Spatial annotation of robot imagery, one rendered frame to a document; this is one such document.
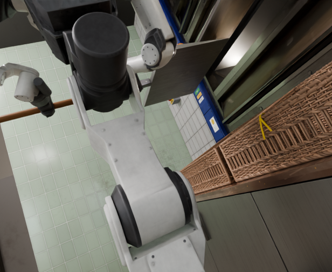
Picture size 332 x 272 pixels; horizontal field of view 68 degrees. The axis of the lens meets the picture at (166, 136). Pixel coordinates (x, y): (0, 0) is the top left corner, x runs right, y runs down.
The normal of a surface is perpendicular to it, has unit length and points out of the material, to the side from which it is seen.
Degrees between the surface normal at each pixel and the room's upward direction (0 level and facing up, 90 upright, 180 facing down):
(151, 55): 111
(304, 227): 90
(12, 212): 90
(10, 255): 90
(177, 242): 74
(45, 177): 90
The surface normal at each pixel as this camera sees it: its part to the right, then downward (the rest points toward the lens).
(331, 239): -0.90, 0.30
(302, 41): -0.98, -0.02
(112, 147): 0.11, -0.55
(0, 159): 0.22, -0.32
